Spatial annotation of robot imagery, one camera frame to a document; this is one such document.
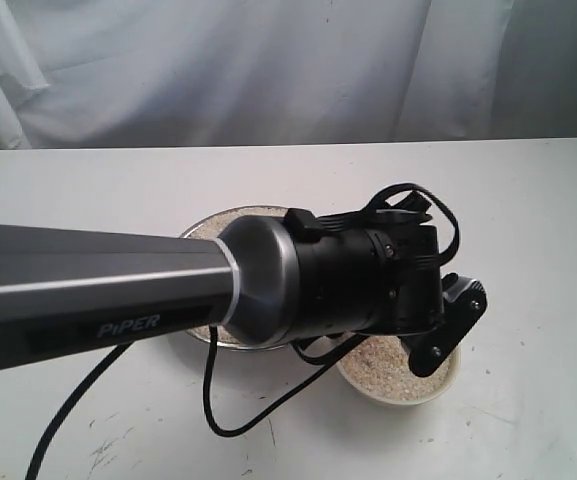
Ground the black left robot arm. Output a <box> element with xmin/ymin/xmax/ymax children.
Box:
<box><xmin>0</xmin><ymin>209</ymin><xmax>442</xmax><ymax>370</ymax></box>

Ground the large metal rice plate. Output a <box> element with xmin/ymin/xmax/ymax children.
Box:
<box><xmin>181</xmin><ymin>205</ymin><xmax>287</xmax><ymax>352</ymax></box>

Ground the white ceramic rice bowl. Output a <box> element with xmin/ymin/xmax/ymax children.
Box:
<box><xmin>337</xmin><ymin>336</ymin><xmax>461</xmax><ymax>407</ymax></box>

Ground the white backdrop cloth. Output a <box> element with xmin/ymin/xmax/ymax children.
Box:
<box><xmin>0</xmin><ymin>1</ymin><xmax>577</xmax><ymax>150</ymax></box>

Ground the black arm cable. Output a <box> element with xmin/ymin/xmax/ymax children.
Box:
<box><xmin>20</xmin><ymin>182</ymin><xmax>462</xmax><ymax>480</ymax></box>

